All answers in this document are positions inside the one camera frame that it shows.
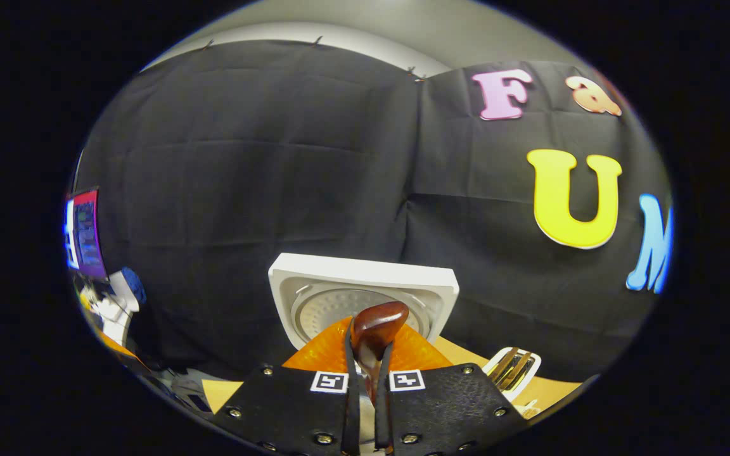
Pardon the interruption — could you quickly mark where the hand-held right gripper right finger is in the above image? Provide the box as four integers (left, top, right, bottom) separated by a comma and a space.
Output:
375, 323, 530, 456

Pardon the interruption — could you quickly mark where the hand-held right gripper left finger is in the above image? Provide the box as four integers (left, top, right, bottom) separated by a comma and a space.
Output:
212, 317, 361, 456

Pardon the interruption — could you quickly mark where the dark wooden spoon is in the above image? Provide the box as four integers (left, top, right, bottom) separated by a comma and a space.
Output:
349, 301, 411, 406

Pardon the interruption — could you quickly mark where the white rice cooker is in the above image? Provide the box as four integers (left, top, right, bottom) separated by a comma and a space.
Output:
268, 253, 461, 353

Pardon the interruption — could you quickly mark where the white toaster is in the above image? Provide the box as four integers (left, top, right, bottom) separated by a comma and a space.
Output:
482, 346, 542, 403

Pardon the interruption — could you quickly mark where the blue round object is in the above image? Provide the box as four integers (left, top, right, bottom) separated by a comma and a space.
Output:
120, 267, 148, 305

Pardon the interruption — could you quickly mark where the white device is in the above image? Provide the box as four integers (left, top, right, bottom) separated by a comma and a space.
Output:
89, 272, 141, 346

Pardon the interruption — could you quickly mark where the black backdrop cloth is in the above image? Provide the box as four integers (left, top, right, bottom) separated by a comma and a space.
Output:
74, 39, 676, 384

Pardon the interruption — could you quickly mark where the computer monitor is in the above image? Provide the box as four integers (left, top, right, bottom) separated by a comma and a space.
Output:
63, 186, 110, 283

